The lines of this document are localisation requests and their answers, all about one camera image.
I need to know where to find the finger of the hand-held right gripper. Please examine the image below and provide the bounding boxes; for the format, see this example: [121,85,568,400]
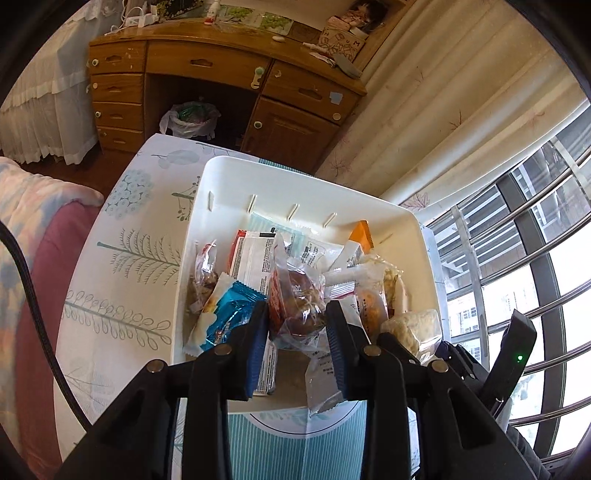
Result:
[434,340,490,386]

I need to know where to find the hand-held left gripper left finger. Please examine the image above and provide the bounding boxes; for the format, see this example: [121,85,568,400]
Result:
[55,300,271,480]

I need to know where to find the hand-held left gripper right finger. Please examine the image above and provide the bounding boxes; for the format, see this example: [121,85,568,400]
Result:
[325,300,539,480]

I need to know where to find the blue crinkled packet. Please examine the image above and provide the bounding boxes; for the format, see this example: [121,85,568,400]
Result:
[184,273,269,357]

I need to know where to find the orange pastry clear packet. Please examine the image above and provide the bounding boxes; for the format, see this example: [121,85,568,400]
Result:
[353,277,391,340]

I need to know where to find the round nut cake clear wrap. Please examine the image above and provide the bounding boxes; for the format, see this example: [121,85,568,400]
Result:
[269,267,332,352]

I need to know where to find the red white snack packet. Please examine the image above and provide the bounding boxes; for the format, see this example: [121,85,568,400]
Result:
[322,270,358,303]

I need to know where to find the blue red biscuit packet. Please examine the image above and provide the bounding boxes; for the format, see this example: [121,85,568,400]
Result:
[228,229,280,397]

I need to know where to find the nut bar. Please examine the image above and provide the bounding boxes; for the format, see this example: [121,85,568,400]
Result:
[186,241,221,315]

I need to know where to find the clear white packet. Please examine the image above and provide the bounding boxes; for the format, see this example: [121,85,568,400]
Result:
[295,237,346,269]

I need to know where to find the orange white protein bar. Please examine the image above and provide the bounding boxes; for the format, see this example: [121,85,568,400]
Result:
[325,220,375,280]

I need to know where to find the clear packet teal label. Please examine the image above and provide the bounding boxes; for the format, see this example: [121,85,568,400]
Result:
[248,212,306,259]

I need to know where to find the white plastic bin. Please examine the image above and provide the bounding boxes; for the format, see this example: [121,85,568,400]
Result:
[170,155,445,414]

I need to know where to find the person's right forearm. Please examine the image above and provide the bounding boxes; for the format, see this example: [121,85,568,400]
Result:
[505,425,555,480]

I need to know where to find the teal striped placemat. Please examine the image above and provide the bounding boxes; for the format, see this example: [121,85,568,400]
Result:
[228,399,370,480]

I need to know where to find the metal window grille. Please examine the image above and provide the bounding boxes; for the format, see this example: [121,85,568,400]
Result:
[425,106,591,462]

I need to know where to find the tree print tablecloth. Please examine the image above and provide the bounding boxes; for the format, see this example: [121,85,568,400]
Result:
[53,134,444,480]

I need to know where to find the cream leaf print curtain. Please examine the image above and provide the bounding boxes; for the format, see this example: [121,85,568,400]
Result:
[314,0,591,213]

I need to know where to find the trash bin white bag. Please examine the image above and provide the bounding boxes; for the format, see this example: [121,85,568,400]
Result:
[159,100,219,141]

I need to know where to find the wooden desk with drawers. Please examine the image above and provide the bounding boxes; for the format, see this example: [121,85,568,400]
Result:
[87,18,368,162]

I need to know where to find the printed cardboard box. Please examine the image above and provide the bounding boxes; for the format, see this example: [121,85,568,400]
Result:
[318,27,366,63]

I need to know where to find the white lace cloth cover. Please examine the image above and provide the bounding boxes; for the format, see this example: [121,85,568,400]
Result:
[0,0,100,166]

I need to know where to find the green printed cards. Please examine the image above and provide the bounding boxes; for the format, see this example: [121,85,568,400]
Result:
[217,4,296,31]

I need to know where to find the doll figure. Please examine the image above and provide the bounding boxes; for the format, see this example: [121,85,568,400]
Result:
[344,0,389,31]

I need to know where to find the white power strip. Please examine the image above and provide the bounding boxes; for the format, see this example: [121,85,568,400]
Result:
[122,11,158,27]

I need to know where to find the dark floral pouch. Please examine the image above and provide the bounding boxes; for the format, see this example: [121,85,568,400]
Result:
[152,0,204,17]

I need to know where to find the black cable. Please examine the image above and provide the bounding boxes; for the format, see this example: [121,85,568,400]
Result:
[0,220,95,432]

